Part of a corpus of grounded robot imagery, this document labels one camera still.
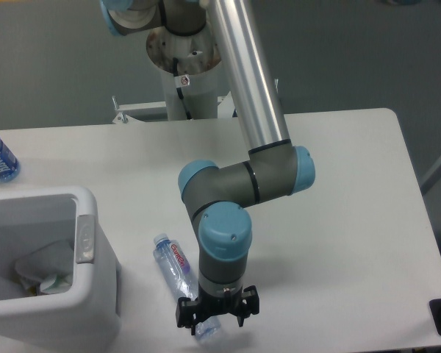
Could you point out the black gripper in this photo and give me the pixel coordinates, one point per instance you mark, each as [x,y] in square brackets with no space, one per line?
[241,303]

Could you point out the clear plastic bottle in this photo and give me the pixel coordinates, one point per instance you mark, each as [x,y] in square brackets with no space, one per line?
[182,282]

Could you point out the clear plastic bag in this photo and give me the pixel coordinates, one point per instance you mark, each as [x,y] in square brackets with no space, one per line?
[48,270]

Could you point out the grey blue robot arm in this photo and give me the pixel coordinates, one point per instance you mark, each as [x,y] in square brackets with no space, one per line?
[217,197]

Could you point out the white trash can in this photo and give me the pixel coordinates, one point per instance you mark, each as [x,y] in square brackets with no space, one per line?
[86,318]

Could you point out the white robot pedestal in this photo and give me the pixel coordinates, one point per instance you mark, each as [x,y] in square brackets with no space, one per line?
[189,67]

